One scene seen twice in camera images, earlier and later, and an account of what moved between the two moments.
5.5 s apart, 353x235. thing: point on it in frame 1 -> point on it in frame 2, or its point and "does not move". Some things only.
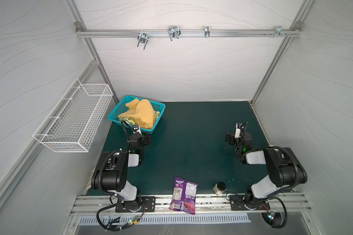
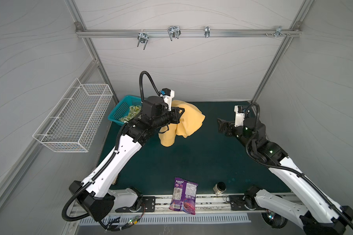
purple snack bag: [184, 196] does not move
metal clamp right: [207, 31] does not move
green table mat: [189, 143] does not move
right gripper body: [232, 138] -> [227, 128]
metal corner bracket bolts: [278, 31] does not move
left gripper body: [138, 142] -> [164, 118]
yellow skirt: [142, 111] -> [190, 120]
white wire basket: [69, 128] does not move
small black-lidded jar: [219, 188] does not move
